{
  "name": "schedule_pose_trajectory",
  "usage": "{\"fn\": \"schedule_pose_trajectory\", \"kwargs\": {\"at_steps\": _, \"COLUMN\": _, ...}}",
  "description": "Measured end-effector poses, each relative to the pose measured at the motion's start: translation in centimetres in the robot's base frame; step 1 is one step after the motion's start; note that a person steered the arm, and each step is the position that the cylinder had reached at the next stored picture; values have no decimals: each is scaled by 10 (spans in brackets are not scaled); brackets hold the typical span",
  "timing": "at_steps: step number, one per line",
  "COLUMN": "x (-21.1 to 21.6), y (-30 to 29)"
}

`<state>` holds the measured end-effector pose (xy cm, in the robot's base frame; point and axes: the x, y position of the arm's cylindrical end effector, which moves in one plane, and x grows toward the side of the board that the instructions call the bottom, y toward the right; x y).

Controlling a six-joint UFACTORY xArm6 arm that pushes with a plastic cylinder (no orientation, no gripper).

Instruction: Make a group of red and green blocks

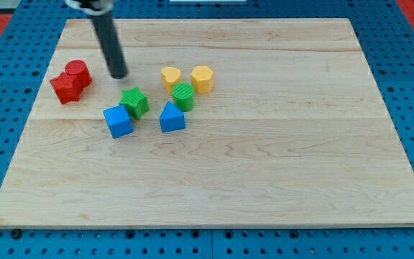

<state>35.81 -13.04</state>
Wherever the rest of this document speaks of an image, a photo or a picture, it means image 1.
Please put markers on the blue triangle block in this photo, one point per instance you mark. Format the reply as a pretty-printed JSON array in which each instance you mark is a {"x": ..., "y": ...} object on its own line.
[{"x": 171, "y": 118}]

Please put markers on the green cylinder block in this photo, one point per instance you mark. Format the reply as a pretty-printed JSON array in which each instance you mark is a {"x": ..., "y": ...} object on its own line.
[{"x": 183, "y": 95}]

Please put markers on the yellow hexagon block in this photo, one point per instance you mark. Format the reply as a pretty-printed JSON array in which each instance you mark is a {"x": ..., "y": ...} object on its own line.
[{"x": 202, "y": 79}]

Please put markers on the yellow heart block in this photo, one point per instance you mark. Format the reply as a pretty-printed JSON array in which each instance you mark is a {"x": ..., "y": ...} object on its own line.
[{"x": 170, "y": 76}]

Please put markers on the green star block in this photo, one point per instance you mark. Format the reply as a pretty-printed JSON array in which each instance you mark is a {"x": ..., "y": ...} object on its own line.
[{"x": 135, "y": 102}]

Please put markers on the light wooden board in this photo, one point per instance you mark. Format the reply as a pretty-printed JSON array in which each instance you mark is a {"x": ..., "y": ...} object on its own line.
[{"x": 294, "y": 134}]

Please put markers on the blue cube block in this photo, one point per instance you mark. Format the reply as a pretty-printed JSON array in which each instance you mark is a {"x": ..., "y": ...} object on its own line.
[{"x": 118, "y": 121}]

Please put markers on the red cylinder block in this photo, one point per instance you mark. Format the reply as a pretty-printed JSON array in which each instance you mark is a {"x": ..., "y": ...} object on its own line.
[{"x": 79, "y": 69}]

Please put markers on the red star block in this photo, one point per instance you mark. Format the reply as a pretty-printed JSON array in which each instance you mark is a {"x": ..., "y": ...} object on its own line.
[{"x": 67, "y": 87}]

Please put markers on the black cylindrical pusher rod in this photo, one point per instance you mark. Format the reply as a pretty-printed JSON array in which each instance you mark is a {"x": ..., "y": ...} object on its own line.
[{"x": 100, "y": 14}]

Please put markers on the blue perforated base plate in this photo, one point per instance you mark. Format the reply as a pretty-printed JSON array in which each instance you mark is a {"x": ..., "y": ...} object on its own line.
[{"x": 28, "y": 43}]

